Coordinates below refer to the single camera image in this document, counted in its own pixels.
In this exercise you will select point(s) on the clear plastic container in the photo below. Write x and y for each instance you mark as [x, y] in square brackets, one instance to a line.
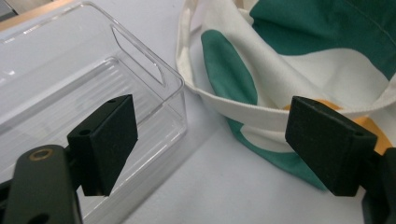
[62, 77]

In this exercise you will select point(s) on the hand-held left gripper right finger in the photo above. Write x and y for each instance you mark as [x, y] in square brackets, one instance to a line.
[330, 146]

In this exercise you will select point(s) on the white tote bag green print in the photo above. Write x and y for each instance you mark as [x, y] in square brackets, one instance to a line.
[280, 71]

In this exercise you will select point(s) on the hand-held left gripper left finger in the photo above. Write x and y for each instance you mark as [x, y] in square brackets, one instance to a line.
[102, 146]

